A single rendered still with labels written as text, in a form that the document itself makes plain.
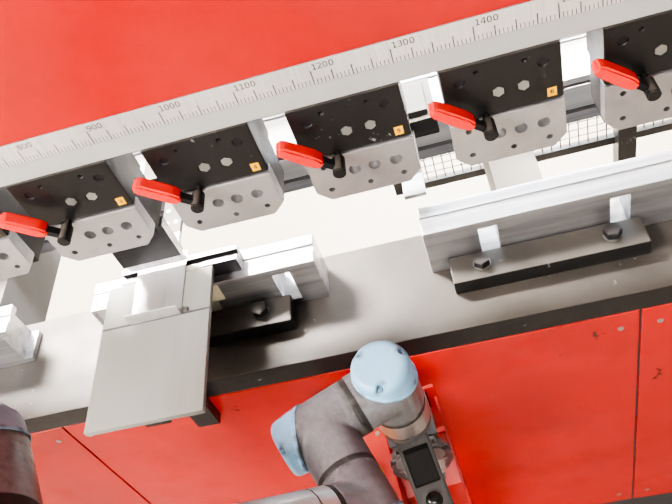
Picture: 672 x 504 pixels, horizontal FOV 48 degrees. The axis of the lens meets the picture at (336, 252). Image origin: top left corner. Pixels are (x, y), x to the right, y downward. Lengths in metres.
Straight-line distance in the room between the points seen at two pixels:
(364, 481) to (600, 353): 0.56
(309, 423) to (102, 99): 0.47
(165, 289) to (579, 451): 0.87
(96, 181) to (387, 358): 0.47
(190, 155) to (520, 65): 0.44
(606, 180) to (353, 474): 0.61
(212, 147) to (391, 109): 0.24
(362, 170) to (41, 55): 0.43
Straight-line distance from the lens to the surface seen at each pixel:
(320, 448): 0.90
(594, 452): 1.62
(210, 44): 0.93
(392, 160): 1.05
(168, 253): 1.22
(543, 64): 0.99
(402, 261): 1.27
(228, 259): 1.22
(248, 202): 1.08
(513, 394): 1.36
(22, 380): 1.46
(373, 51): 0.93
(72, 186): 1.10
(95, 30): 0.94
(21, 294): 1.68
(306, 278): 1.23
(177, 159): 1.04
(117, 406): 1.14
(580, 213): 1.21
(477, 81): 0.98
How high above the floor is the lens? 1.84
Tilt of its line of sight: 47 degrees down
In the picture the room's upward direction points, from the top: 23 degrees counter-clockwise
